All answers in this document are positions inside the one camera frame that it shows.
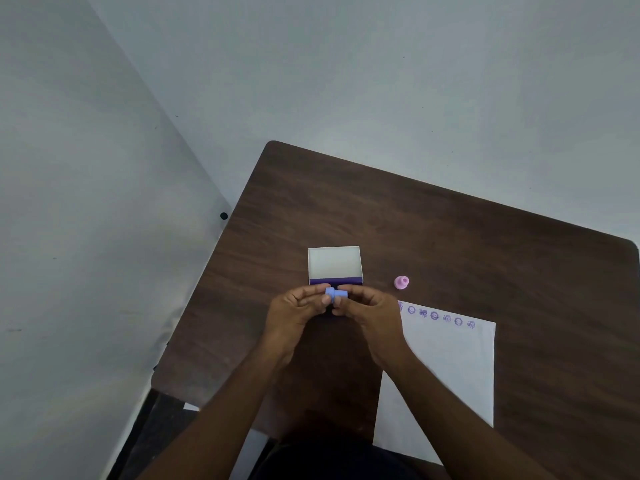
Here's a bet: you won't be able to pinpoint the person's right forearm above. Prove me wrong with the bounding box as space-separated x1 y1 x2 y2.
382 351 560 480

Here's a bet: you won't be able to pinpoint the person's right hand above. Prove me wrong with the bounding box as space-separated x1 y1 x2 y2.
331 284 414 373

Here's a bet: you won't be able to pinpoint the person's left forearm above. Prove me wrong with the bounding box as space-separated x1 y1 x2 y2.
136 334 296 480

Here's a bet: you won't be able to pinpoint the person's dark trousers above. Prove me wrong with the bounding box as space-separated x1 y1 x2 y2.
248 420 431 480

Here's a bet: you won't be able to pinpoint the person's left hand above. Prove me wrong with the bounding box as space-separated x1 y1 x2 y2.
263 284 332 357

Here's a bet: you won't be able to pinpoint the purple open box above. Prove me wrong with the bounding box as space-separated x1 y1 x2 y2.
307 246 364 286

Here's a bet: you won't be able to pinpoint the white stamped paper sheet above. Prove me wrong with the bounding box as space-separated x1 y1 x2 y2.
372 301 497 466

